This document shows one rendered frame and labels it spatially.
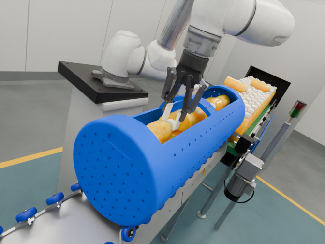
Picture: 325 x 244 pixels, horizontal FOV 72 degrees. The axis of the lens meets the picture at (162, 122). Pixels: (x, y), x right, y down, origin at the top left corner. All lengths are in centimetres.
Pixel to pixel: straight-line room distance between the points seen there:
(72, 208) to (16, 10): 282
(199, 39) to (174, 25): 60
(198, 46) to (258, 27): 15
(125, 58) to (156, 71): 19
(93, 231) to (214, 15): 62
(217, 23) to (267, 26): 13
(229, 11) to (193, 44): 11
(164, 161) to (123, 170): 10
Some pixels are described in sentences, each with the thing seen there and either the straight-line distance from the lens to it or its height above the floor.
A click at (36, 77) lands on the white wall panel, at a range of 362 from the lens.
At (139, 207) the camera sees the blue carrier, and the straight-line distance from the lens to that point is 56.
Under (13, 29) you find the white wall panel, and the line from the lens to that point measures 334.
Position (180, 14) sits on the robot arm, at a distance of 116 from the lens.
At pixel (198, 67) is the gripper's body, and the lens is 61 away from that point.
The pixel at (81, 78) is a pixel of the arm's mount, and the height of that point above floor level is 106.
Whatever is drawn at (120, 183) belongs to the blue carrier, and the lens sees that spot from 57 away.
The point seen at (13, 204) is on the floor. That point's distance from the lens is 194.
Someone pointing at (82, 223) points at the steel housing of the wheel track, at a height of 93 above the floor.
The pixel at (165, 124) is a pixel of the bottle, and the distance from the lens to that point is 65.
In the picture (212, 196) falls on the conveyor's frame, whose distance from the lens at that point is 204.
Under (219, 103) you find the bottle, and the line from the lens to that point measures 110.
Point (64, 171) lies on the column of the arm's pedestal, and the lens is 164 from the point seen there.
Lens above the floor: 149
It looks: 26 degrees down
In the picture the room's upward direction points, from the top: 21 degrees clockwise
